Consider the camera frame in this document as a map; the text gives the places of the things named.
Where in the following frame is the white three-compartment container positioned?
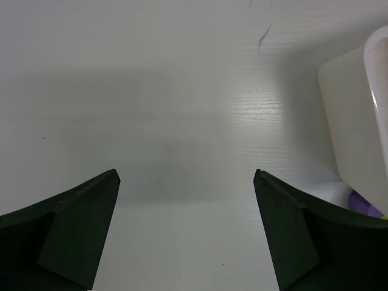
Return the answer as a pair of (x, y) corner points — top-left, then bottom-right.
(318, 27), (387, 214)

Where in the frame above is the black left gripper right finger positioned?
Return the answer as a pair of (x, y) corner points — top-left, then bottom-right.
(253, 170), (387, 290)

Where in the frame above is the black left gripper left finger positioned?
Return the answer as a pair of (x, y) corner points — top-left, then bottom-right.
(1, 169), (121, 290)

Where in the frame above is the purple rounded lego brick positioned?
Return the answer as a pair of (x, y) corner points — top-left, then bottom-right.
(348, 190), (384, 218)

